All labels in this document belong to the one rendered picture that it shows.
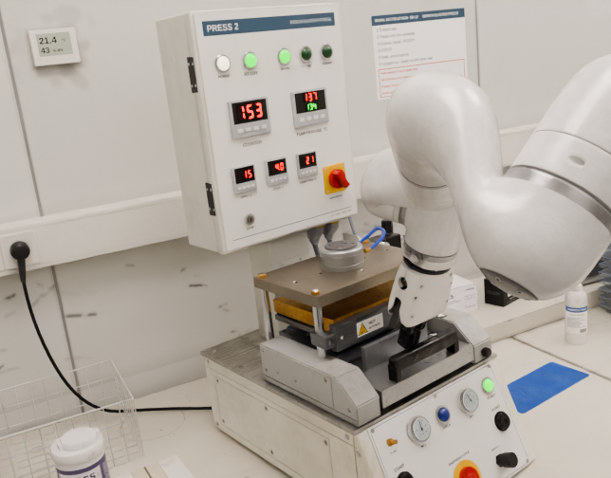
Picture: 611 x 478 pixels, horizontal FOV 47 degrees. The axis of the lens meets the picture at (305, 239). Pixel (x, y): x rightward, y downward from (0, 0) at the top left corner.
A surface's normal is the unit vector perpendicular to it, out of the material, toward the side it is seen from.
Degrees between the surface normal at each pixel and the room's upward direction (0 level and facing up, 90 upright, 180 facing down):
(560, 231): 75
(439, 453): 65
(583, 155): 58
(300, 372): 90
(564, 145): 51
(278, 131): 90
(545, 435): 0
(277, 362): 90
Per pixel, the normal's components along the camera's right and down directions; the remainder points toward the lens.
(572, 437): -0.11, -0.96
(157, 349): 0.46, 0.18
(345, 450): -0.78, 0.24
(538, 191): -0.52, -0.41
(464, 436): 0.51, -0.28
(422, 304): 0.62, 0.46
